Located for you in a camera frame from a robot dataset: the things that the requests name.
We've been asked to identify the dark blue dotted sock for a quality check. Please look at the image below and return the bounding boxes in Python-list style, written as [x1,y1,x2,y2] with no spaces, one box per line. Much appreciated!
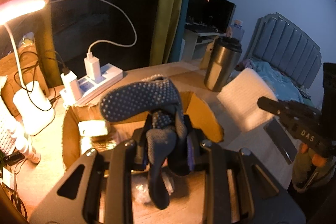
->
[99,75,187,210]

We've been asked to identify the white paper towel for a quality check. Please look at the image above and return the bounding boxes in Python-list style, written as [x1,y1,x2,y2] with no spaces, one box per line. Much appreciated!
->
[217,68,277,132]

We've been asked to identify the right hand holding gripper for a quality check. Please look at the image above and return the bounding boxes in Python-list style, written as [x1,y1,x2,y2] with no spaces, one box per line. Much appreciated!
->
[300,143,328,168]

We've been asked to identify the blue bed blanket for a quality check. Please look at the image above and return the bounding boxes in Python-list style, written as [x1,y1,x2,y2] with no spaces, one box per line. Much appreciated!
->
[235,59,314,106]

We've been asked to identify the open cardboard box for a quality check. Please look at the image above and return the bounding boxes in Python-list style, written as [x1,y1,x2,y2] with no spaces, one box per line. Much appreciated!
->
[62,92,224,168]

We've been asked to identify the white power strip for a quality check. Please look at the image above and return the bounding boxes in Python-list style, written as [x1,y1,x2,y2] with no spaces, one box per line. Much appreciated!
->
[60,63,123,106]

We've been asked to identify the grey padded headboard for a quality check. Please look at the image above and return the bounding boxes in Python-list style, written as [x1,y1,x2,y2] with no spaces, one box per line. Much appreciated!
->
[244,12,322,89]

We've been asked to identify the small white bottle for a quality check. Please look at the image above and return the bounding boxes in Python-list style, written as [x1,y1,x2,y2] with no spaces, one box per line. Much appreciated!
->
[21,143,41,164]

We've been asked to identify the stainless steel travel mug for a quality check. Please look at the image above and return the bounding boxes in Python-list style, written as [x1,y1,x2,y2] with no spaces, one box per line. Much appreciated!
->
[204,36,242,92]

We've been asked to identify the white desk lamp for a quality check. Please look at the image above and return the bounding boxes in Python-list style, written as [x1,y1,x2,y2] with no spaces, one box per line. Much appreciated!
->
[1,0,55,136]

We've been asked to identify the brown cardboard box behind lamp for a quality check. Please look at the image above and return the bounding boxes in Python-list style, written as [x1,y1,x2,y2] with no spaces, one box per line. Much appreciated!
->
[1,43,50,117]

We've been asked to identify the black monitor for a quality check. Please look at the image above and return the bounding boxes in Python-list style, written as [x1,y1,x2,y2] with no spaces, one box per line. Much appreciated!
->
[185,0,236,34]

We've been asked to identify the yellow green curtain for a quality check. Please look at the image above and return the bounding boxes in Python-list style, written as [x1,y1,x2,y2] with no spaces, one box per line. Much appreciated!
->
[150,0,182,66]

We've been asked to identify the white charger with black cable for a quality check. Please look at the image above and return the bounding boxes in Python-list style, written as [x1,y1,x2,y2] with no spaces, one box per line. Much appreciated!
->
[12,49,83,112]

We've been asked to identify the black handled scissors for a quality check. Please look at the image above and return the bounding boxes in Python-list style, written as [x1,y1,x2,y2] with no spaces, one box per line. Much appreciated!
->
[10,191,28,220]

